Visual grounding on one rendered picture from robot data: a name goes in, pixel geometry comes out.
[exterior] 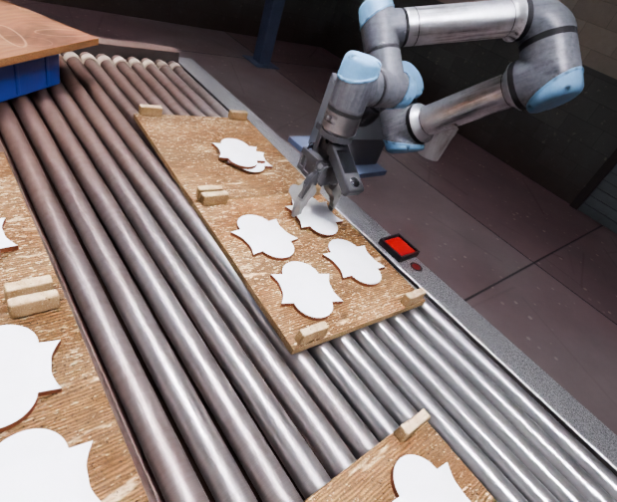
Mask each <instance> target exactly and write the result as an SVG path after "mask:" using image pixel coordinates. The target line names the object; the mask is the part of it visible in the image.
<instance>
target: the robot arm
mask: <svg viewBox="0 0 617 502"><path fill-rule="evenodd" d="M359 24H360V32H361V36H362V42H363V49H364V53H361V52H358V51H349V52H347V53H346V55H345V57H344V59H343V61H342V63H341V66H340V69H339V70H338V73H337V78H336V82H335V85H334V88H333V91H332V94H331V97H330V100H329V103H328V106H327V109H326V112H325V115H324V118H323V120H322V122H317V123H316V126H315V128H316V129H318V130H319V131H318V134H317V138H316V141H315V142H310V143H309V145H308V146H303V148H302V151H301V154H300V157H299V160H298V164H297V167H298V168H299V169H300V170H301V172H302V173H303V174H304V175H305V176H306V178H305V179H304V181H303V182H302V183H301V184H300V185H296V184H292V185H291V186H290V188H289V193H290V195H291V197H292V199H293V201H294V205H293V208H292V215H291V216H292V217H295V216H297V215H299V214H301V213H302V210H303V208H304V207H305V206H306V205H307V202H308V201H309V199H310V198H311V197H313V196H314V195H315V193H316V192H317V191H316V185H317V183H318V185H319V186H320V187H322V186H324V189H325V190H326V192H327V194H328V195H329V199H330V203H329V205H328V206H329V209H330V211H333V209H334V208H335V206H336V205H337V203H338V201H339V199H340V197H341V195H343V196H351V195H359V194H360V193H362V192H363V191H364V186H363V184H362V181H361V178H360V176H359V173H358V170H357V167H356V165H355V162H354V159H353V157H352V154H351V151H350V148H349V146H348V144H350V143H351V142H352V139H353V136H354V135H355V134H356V132H357V129H358V126H360V127H363V126H368V125H370V124H372V123H373V122H374V121H375V120H376V119H377V118H378V117H380V118H381V125H382V131H383V138H384V139H383V142H384V143H385V148H386V151H387V152H388V153H406V152H414V151H420V150H423V149H424V148H425V145H424V143H426V142H429V141H430V140H432V138H433V136H434V134H436V133H439V132H442V131H445V130H448V129H451V128H453V127H456V126H461V125H464V124H467V123H470V122H473V121H476V120H479V119H481V118H484V117H487V116H490V115H493V114H496V113H499V112H502V111H505V110H508V109H511V108H516V109H518V110H520V111H524V110H527V111H528V112H529V113H530V114H537V113H541V112H544V111H546V110H551V109H554V108H556V107H559V106H561V105H563V104H565V103H567V102H569V101H571V100H573V99H574V98H576V97H577V96H578V95H579V94H580V93H581V92H582V90H583V88H584V75H583V74H584V68H583V66H582V59H581V52H580V45H579V38H578V31H577V29H578V28H577V22H576V19H575V17H574V15H573V13H572V12H571V11H570V10H569V9H568V8H567V7H566V6H565V5H564V4H562V3H561V2H560V1H558V0H490V1H478V2H466V3H454V4H442V5H430V6H418V7H405V8H395V4H394V3H393V0H366V1H365V2H364V3H363V4H362V5H361V7H360V8H359ZM498 38H502V39H503V40H504V41H505V42H516V43H517V45H518V52H519V60H517V61H514V62H512V63H510V64H509V65H508V66H507V68H506V70H505V72H504V73H503V74H500V75H498V76H495V77H493V78H491V79H488V80H486V81H483V82H481V83H479V84H476V85H474V86H471V87H469V88H467V89H464V90H462V91H459V92H457V93H455V94H452V95H450V96H447V97H445V98H443V99H440V100H438V101H436V102H433V103H431V104H428V105H426V106H425V105H423V104H420V103H418V100H417V98H418V97H419V96H420V95H421V94H422V93H423V90H424V83H423V79H422V77H421V75H420V73H419V71H418V70H417V69H416V68H415V66H413V65H412V64H411V63H409V62H406V61H402V55H401V48H403V47H412V46H423V45H433V44H444V43H454V42H465V41H476V40H487V39H498ZM311 143H313V144H311ZM314 143H315V144H314ZM309 148H312V149H309ZM302 155H303V156H302ZM301 158H302V159H301ZM300 161H301V162H300Z"/></svg>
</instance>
